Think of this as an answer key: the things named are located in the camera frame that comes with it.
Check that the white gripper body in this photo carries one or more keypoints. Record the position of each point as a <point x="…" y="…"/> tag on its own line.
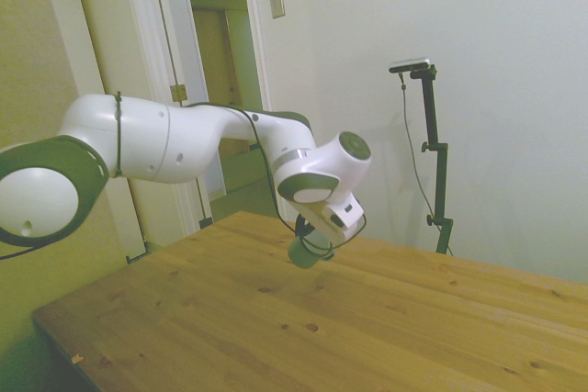
<point x="347" y="217"/>

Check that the small orange scrap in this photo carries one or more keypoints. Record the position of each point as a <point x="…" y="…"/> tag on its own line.
<point x="77" y="358"/>

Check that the blue enamel mug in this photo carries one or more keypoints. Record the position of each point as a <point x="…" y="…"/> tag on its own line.
<point x="305" y="252"/>

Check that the white door frame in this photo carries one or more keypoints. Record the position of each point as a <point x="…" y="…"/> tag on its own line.
<point x="257" y="43"/>

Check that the beige wall switch plate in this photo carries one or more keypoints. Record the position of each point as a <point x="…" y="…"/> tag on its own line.
<point x="276" y="2"/>

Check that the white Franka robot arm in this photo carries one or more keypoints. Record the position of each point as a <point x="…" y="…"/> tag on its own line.
<point x="138" y="135"/>

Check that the black jointed camera stand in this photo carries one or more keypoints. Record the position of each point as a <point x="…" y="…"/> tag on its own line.
<point x="441" y="171"/>

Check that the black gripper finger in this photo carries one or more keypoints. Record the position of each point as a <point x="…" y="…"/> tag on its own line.
<point x="328" y="255"/>

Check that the silver stereo camera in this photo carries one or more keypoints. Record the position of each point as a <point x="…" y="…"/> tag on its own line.
<point x="410" y="64"/>

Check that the white door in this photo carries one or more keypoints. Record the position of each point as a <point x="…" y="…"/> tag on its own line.
<point x="115" y="20"/>

